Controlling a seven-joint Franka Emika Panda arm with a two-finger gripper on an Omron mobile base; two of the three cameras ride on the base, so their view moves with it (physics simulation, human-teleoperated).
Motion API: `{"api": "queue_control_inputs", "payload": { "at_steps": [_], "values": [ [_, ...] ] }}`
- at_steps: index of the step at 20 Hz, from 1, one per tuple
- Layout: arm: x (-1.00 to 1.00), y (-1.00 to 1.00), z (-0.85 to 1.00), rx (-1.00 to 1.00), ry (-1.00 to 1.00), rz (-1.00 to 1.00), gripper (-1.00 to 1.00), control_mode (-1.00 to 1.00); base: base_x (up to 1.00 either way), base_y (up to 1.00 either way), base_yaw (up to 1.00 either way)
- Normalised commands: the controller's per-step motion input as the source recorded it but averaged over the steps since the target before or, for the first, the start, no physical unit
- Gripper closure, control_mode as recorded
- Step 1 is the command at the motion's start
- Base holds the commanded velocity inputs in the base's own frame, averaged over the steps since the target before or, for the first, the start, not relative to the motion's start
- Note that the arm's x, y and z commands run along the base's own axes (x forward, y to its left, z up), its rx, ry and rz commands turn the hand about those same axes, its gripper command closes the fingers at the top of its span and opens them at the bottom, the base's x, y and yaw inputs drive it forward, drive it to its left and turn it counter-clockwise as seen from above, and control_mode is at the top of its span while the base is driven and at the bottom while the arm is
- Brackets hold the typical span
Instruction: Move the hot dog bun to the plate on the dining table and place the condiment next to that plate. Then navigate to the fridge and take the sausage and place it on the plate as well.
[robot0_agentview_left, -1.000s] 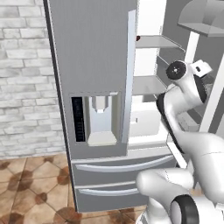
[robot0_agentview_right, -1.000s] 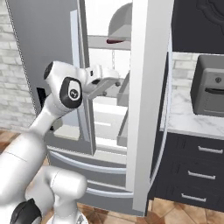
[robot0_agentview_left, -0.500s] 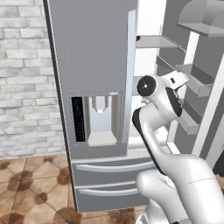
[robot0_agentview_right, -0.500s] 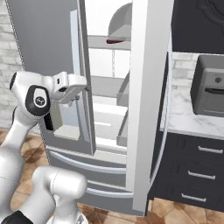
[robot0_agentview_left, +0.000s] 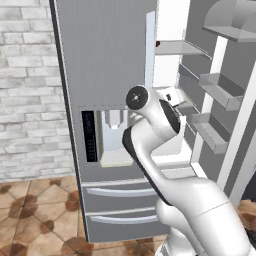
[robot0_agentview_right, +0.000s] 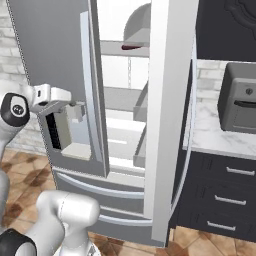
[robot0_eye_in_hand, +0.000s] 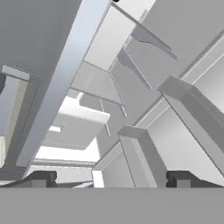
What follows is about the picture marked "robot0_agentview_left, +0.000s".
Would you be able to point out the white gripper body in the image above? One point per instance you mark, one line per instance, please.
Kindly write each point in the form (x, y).
(179, 96)

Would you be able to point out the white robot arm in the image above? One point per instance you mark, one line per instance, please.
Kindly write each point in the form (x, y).
(196, 203)

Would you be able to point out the grey fridge shelf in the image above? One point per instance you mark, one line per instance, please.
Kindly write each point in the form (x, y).
(176, 48)

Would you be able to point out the open grey fridge door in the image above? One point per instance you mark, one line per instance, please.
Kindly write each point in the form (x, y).
(233, 61)

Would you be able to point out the grey fridge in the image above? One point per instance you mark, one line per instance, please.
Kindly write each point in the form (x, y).
(170, 20)

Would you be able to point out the grey fridge door with dispenser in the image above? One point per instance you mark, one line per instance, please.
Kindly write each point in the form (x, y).
(100, 50)

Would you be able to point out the grey fridge drawer front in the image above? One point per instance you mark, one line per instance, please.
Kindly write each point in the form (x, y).
(113, 203)
(116, 231)

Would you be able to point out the grey door bin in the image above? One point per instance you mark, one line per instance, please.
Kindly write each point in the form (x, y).
(220, 90)
(208, 133)
(233, 25)

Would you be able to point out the small dark red food item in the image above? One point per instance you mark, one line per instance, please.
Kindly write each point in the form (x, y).
(158, 43)

